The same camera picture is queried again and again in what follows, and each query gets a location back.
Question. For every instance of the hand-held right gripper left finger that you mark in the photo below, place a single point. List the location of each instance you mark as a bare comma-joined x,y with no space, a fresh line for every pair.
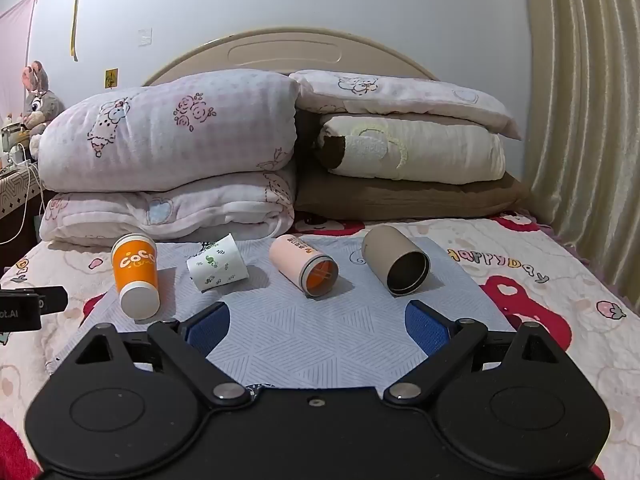
209,329

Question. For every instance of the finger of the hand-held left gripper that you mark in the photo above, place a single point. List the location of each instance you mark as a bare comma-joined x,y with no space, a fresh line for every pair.
47,299

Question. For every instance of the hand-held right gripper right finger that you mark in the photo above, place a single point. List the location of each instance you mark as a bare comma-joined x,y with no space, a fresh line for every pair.
426,329

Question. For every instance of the white cup with green leaves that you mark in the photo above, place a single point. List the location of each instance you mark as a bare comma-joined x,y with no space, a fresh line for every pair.
218,265

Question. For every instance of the brown paper cup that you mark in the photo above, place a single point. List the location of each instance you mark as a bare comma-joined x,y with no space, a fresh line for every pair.
384,250

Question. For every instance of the orange paper cup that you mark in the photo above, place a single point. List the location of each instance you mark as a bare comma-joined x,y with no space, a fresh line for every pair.
134,266

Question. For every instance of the pink paper cup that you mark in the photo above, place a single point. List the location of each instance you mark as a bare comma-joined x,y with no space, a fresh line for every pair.
292,260

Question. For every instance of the grey patterned mat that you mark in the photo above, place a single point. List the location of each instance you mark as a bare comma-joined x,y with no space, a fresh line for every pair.
305,332

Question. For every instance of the patterned nightstand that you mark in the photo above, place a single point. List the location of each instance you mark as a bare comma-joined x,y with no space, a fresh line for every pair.
17,185

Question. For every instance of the brown pillow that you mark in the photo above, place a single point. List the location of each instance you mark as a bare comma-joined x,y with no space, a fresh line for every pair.
405,201

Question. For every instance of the pink checked folded quilt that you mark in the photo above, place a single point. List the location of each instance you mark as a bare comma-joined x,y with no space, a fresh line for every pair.
165,160

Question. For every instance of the cream pillow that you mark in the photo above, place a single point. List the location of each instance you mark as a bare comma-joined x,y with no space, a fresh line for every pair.
445,152

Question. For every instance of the grey rabbit plush toy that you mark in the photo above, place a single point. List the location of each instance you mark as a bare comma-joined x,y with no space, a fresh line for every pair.
40,101

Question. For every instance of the white printed pillow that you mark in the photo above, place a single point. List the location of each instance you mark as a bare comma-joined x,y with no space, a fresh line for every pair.
405,96

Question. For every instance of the cream curtain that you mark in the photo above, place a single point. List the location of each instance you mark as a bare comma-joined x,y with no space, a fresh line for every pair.
585,110

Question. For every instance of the yellow tape strip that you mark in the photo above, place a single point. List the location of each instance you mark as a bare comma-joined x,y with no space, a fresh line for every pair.
75,15

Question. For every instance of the beige bed headboard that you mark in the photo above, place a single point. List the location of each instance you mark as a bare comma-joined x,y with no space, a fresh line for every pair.
280,52

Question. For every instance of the yellow wall sticker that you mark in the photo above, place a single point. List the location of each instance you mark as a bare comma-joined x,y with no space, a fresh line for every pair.
110,78

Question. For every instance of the pink wall cloth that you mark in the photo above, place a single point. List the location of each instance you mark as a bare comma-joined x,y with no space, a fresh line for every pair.
17,60

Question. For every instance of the white wall switch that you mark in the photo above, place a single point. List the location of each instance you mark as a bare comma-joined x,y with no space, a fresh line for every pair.
144,36

